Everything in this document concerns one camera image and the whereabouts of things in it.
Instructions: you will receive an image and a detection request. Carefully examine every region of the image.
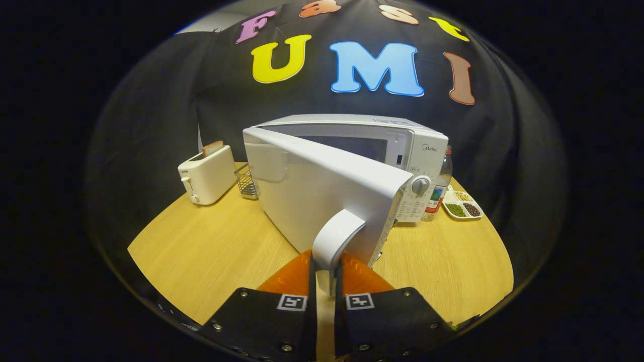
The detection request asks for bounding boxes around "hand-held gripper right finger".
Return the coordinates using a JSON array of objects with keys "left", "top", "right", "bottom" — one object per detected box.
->
[{"left": 335, "top": 254, "right": 456, "bottom": 362}]

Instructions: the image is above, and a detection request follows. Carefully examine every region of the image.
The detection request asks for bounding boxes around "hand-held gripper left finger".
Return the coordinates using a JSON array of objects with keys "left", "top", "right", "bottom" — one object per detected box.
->
[{"left": 199, "top": 250, "right": 318, "bottom": 362}]

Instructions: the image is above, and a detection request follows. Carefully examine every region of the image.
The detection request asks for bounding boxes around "white microwave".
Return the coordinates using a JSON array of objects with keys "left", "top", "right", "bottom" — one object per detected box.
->
[{"left": 243, "top": 114, "right": 449, "bottom": 297}]

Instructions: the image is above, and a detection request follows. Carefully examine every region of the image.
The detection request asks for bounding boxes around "white divided dish with beans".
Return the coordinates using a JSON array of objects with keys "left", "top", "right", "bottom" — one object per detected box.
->
[{"left": 442, "top": 185, "right": 485, "bottom": 220}]

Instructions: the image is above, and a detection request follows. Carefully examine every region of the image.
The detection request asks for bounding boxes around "clear plastic bottle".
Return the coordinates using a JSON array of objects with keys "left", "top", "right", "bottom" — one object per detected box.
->
[{"left": 422, "top": 145, "right": 453, "bottom": 222}]

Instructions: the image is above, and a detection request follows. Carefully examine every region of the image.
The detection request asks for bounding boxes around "white toaster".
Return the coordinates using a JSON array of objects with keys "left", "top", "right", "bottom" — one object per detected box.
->
[{"left": 178, "top": 145, "right": 237, "bottom": 205}]

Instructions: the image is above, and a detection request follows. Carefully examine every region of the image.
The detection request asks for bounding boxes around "metal wire basket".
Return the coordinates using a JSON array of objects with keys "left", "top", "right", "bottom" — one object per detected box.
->
[{"left": 234, "top": 163, "right": 260, "bottom": 201}]

